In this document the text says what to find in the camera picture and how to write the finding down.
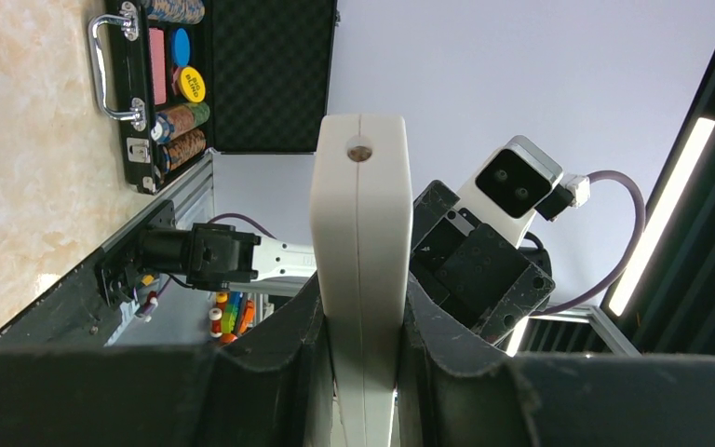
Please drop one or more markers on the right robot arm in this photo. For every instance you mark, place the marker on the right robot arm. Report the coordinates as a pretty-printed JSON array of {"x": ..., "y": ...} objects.
[{"x": 216, "y": 257}]

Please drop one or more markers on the colourful toy blocks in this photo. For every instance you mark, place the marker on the colourful toy blocks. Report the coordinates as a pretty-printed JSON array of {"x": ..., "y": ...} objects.
[{"x": 231, "y": 316}]

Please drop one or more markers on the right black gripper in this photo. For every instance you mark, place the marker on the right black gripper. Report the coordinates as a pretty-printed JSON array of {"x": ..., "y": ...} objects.
[{"x": 470, "y": 271}]

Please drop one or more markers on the black poker chip case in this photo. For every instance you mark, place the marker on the black poker chip case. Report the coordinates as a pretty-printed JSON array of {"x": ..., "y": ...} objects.
[{"x": 266, "y": 66}]

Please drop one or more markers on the pink card deck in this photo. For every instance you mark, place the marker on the pink card deck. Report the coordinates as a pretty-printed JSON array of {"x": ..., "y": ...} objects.
[{"x": 158, "y": 65}]

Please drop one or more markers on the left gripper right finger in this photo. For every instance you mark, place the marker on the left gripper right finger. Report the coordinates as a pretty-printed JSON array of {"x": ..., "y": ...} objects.
[{"x": 455, "y": 389}]

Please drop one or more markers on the white remote control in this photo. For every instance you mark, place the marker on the white remote control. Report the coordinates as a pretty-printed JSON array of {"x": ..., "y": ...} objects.
[{"x": 361, "y": 223}]

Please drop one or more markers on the yellow big blind chip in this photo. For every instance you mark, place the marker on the yellow big blind chip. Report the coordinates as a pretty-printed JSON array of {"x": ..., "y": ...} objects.
[{"x": 191, "y": 84}]

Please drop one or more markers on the blue dealer chip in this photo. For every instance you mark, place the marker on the blue dealer chip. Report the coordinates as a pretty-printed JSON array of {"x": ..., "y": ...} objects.
[{"x": 181, "y": 47}]

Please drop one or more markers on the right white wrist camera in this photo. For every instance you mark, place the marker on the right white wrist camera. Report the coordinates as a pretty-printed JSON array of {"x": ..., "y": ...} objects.
[{"x": 507, "y": 187}]

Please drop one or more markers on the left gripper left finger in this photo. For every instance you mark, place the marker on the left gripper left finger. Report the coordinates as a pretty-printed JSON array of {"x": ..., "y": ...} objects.
[{"x": 271, "y": 387}]

